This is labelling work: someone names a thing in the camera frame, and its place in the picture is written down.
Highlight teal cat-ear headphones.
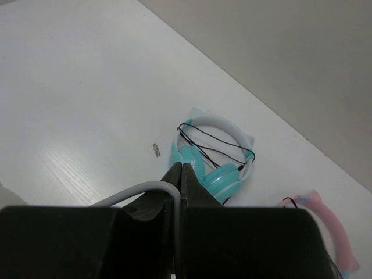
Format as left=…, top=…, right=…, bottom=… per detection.
left=169, top=108, right=256, bottom=204

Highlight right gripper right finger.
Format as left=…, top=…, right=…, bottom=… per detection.
left=180, top=163, right=226, bottom=278

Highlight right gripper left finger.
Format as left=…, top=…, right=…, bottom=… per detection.
left=123, top=163, right=182, bottom=278

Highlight blue pink cat-ear headphones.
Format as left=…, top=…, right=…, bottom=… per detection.
left=276, top=190, right=360, bottom=278

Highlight grey headphone cable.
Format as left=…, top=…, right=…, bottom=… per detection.
left=88, top=180, right=181, bottom=279

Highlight small grey scrap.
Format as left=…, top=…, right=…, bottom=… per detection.
left=153, top=143, right=161, bottom=157

